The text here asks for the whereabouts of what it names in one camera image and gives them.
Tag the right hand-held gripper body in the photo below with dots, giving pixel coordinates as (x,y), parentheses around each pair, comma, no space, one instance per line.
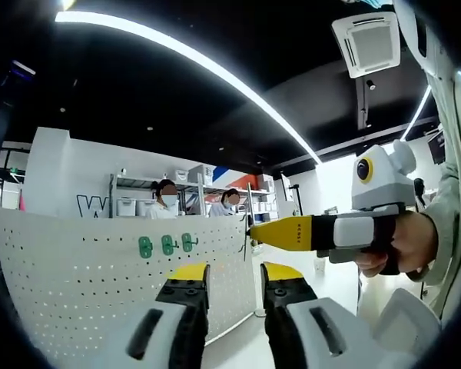
(388,180)

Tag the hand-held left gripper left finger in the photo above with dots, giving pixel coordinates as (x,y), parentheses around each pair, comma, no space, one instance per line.
(123,338)

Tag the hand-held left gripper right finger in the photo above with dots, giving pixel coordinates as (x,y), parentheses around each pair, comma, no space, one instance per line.
(353,338)

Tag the white perforated mounting plate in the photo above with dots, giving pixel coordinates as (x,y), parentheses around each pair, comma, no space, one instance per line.
(80,284)

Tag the person's right hand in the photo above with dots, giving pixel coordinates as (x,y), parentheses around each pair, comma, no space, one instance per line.
(416,240)

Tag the black tripod stand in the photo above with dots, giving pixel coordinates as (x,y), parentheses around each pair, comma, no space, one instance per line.
(296,196)

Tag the small white cup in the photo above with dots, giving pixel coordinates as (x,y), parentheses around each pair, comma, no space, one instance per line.
(319,265)

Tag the white mesh office chair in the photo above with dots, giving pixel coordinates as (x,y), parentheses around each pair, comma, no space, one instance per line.
(407,319)

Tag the ceiling track spotlight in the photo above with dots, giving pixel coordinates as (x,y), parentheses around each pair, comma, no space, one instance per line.
(365,100)

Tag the metal storage shelf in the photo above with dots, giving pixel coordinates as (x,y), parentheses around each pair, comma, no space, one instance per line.
(199,188)

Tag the person's light jacket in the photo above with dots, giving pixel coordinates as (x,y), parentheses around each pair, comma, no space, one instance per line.
(445,96)

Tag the white storage bin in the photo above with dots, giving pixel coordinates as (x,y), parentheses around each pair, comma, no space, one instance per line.
(144,207)
(125,207)

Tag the white ceiling air conditioner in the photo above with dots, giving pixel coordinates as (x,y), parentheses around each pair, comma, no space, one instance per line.
(367,42)

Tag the long ceiling light strip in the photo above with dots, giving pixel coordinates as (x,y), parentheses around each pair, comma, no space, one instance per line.
(199,65)

